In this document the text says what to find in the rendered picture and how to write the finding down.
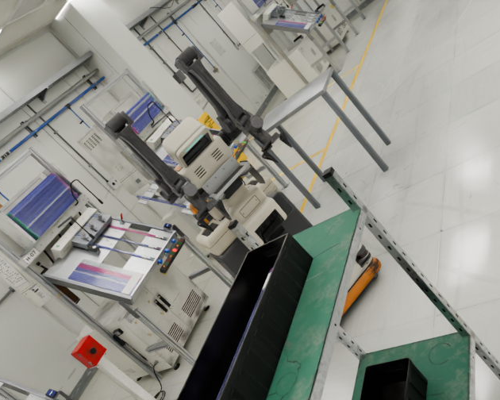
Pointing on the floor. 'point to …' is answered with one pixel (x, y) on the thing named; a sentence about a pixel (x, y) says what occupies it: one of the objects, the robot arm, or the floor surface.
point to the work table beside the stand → (317, 86)
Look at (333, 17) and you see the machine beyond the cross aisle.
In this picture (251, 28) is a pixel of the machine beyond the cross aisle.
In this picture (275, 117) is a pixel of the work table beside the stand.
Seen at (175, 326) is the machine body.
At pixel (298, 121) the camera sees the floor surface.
